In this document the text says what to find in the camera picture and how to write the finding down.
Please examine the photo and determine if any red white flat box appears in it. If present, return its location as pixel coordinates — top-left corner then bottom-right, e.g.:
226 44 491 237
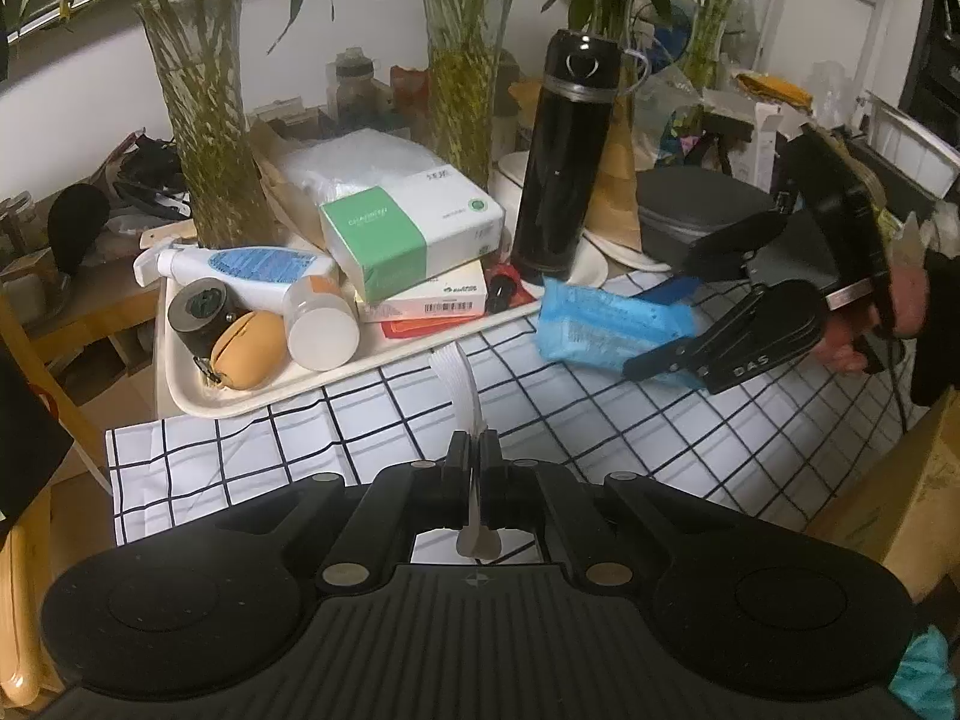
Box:
356 259 488 325

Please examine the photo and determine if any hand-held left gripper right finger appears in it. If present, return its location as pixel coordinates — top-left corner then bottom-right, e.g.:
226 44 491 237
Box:
480 429 747 593

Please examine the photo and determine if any person's right forearm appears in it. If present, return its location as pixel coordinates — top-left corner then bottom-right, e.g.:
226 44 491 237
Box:
907 244 960 410

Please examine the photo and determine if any grey hard case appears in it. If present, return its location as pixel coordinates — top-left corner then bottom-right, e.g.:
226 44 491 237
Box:
636 165 841 287

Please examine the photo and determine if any yellow cloth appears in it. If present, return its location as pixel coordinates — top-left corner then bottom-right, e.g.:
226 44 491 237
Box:
735 71 816 110

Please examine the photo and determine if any person's right hand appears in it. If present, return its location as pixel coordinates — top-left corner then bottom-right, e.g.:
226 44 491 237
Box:
816 214 935 377

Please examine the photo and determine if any white slatted crate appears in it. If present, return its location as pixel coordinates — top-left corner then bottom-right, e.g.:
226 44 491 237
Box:
870 94 960 197

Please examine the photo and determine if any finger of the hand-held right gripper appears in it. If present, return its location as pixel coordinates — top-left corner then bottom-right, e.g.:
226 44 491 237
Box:
652 210 796 306
622 285 767 395

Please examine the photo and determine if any small black red item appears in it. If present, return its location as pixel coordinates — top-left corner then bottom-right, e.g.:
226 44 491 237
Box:
486 266 537 314

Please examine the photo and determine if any white carton box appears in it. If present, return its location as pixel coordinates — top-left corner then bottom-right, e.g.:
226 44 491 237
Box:
750 101 790 194

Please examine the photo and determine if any tan egg-shaped case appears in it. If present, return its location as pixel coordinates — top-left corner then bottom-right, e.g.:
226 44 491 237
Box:
196 309 290 391

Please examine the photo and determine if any white plastic jar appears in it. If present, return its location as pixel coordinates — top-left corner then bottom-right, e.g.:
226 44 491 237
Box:
285 274 361 372

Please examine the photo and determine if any colourful plastic bag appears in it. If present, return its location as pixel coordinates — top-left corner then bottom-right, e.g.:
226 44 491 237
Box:
651 67 722 167

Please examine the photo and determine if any wooden shelf unit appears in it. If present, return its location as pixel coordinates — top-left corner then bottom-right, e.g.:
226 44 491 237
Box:
0 187 197 400

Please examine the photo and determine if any blue wipes packet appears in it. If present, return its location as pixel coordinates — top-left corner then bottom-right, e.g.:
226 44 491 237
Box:
534 277 710 389

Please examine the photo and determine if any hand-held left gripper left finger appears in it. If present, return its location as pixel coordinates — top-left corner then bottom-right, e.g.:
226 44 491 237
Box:
214 429 479 597

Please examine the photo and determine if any brown paper bag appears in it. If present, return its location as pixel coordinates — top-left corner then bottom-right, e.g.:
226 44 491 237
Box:
247 120 332 242
585 97 644 242

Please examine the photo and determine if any blue plastic bag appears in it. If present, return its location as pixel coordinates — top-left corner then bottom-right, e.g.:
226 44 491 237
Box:
645 0 700 55

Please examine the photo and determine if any black tape roll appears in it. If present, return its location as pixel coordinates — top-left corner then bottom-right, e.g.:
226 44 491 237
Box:
166 277 239 358

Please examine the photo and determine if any cardboard box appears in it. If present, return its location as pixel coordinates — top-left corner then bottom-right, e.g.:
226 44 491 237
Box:
806 386 960 590

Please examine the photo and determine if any dark glass jar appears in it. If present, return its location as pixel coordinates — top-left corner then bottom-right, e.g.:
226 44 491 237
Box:
330 49 392 141

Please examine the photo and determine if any black round object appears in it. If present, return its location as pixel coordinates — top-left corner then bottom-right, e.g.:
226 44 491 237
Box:
46 184 111 276

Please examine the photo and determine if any red snack packet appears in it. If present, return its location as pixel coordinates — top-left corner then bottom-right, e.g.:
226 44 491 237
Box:
390 64 430 104

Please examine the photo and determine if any checked tablecloth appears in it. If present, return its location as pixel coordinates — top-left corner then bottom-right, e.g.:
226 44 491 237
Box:
105 270 923 548

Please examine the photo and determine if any black thermos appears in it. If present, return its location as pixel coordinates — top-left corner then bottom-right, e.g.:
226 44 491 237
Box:
511 28 627 286

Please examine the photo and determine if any white spray bottle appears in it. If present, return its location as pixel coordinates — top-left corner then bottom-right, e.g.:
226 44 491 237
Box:
135 244 338 299

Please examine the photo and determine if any teal mesh bath pouf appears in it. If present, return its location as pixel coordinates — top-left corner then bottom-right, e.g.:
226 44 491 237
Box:
889 626 960 717

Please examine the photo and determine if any black mini tripod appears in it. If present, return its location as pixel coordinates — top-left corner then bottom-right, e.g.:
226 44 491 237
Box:
686 112 755 175

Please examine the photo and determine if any green white tissue box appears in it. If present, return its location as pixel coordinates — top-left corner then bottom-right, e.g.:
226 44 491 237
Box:
319 169 505 305

